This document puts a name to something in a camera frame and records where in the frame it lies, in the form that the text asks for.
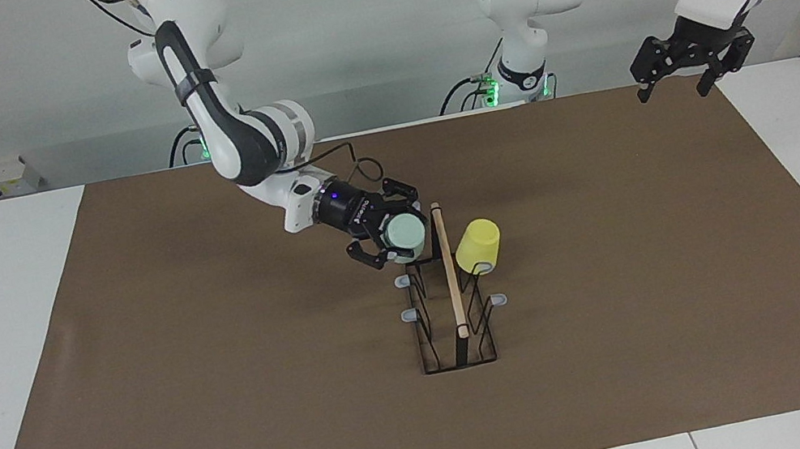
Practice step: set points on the brown table mat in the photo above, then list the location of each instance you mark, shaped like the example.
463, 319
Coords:
235, 410

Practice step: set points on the pale green plastic cup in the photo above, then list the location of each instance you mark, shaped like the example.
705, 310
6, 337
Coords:
403, 234

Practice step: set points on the yellow plastic cup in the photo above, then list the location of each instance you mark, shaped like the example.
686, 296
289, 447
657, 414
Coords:
477, 244

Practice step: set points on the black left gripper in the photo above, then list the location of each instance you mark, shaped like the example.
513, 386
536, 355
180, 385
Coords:
705, 43

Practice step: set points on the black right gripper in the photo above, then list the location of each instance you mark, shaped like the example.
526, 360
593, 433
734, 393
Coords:
352, 208

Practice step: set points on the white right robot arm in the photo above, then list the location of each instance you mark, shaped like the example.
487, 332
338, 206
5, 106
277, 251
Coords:
245, 141

